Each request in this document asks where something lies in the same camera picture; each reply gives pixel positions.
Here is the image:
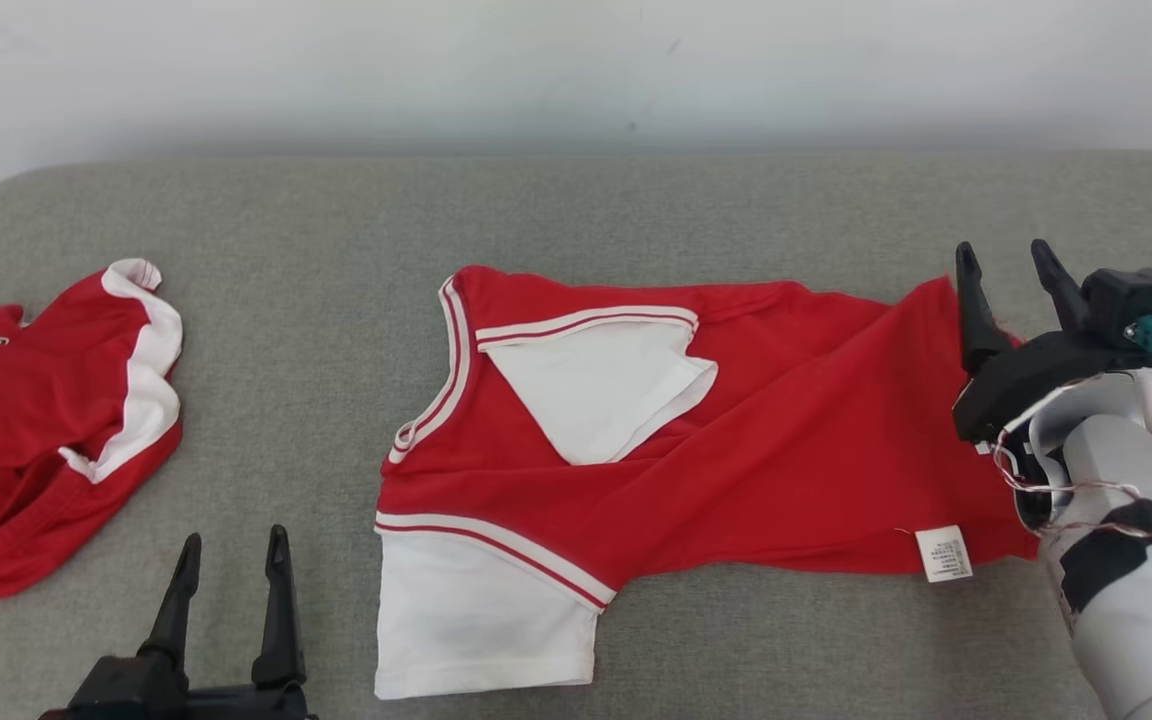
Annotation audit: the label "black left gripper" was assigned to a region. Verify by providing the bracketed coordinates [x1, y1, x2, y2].
[36, 525, 319, 720]

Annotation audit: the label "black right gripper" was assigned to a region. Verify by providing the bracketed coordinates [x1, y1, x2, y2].
[952, 238, 1152, 443]

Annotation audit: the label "thin red white wires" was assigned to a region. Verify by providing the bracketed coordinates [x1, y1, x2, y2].
[989, 375, 1152, 536]

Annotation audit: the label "red shorts with white stripe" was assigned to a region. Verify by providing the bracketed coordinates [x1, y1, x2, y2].
[0, 258, 184, 607]

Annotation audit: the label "red jersey with white sleeves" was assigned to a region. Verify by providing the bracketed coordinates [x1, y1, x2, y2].
[373, 264, 1042, 701]

